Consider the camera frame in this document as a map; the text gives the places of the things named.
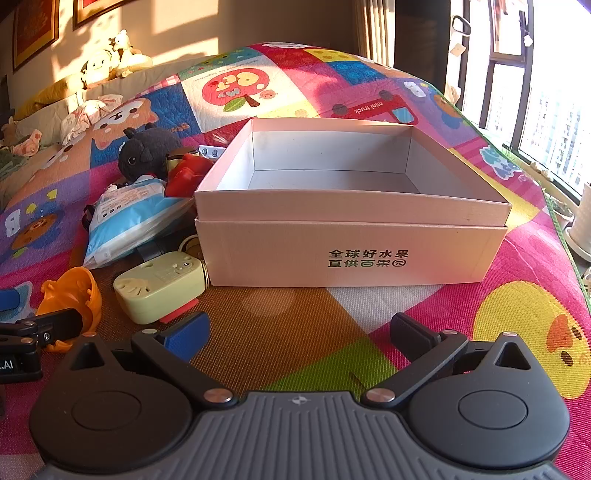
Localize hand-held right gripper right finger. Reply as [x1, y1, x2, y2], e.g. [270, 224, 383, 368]
[361, 313, 533, 408]

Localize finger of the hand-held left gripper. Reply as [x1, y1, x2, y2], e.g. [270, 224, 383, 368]
[0, 285, 32, 320]
[0, 307, 90, 355]

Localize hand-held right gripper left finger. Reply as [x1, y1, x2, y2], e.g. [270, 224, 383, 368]
[67, 311, 238, 408]

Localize pale green toy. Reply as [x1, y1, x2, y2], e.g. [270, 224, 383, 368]
[113, 251, 211, 325]

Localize orange plastic toy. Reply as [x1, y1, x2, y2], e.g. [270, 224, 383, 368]
[36, 267, 103, 354]

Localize black case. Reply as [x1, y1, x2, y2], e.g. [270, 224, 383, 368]
[136, 237, 188, 264]

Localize white cardboard box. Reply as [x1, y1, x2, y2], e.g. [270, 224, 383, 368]
[194, 117, 513, 288]

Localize blue and white packet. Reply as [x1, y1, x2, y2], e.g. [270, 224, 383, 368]
[83, 178, 197, 271]

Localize red toy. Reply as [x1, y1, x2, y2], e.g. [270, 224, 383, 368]
[164, 152, 215, 198]

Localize red plastic piece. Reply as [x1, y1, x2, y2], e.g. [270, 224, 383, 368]
[158, 299, 202, 324]

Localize pink crumpled cloth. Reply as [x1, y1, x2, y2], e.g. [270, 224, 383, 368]
[11, 129, 44, 155]

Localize black cat plush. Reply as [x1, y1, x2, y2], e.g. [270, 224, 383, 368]
[117, 124, 185, 181]

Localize small green plants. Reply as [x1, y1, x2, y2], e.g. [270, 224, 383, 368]
[551, 194, 573, 227]

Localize white floral cloth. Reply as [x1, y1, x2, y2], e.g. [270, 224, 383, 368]
[60, 95, 123, 144]

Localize white plant pot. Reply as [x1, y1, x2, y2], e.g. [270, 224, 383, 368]
[566, 182, 591, 254]

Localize cream plush toy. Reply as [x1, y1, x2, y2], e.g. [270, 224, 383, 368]
[81, 51, 121, 88]

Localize beige sofa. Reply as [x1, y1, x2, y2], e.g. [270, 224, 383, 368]
[0, 53, 218, 155]

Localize colourful printed blanket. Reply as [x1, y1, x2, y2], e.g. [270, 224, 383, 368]
[0, 41, 591, 480]

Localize white bear plush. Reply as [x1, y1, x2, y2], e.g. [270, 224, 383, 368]
[108, 30, 153, 77]

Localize large framed picture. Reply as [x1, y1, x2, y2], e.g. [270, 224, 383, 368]
[11, 0, 61, 72]

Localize window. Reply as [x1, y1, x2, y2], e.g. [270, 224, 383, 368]
[443, 0, 591, 195]

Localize small framed picture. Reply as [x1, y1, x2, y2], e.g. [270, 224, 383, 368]
[73, 0, 134, 31]

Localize beige curtain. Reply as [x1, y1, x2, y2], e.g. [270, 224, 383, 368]
[355, 0, 398, 65]

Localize white cable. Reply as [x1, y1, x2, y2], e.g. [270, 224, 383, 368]
[178, 234, 204, 259]

